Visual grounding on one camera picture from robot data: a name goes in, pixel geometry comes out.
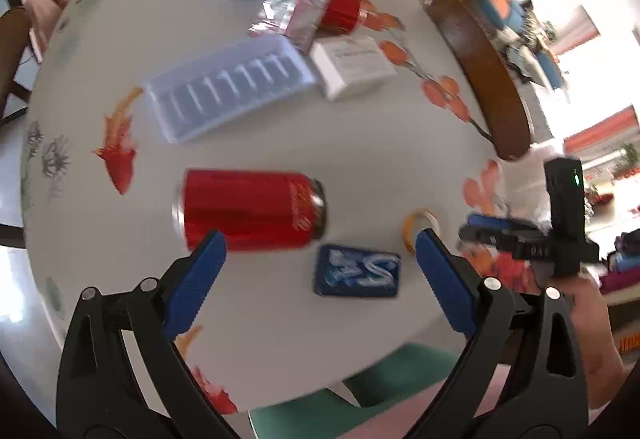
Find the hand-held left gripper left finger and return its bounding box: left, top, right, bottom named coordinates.
left=55, top=229, right=242, bottom=439

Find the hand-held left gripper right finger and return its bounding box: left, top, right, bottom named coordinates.
left=410, top=228, right=592, bottom=439

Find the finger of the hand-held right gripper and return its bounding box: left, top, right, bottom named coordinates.
left=466, top=213, right=538, bottom=234
left=458, top=225, right=531, bottom=260

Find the red soda can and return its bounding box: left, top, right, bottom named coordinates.
left=320, top=0, right=362, bottom=34
left=172, top=168, right=328, bottom=252

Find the person's right forearm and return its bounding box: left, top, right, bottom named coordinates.
left=580, top=343, right=628, bottom=420

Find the person's right hand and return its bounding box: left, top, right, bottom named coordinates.
left=567, top=275, right=615, bottom=345

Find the orange tape roll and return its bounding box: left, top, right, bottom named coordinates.
left=402, top=208, right=442, bottom=254

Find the blue shiny packet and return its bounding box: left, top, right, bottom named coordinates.
left=312, top=244, right=402, bottom=300

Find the brown wooden chair back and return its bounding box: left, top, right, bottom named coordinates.
left=429, top=0, right=532, bottom=162

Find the clear plastic tray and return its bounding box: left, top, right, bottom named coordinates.
left=142, top=36, right=317, bottom=144

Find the blue and orange clutter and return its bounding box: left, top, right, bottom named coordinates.
left=457, top=0, right=568, bottom=90

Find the white cardboard box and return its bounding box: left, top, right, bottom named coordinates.
left=310, top=35, right=398, bottom=102

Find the silver foil packet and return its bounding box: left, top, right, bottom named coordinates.
left=248, top=0, right=335, bottom=51

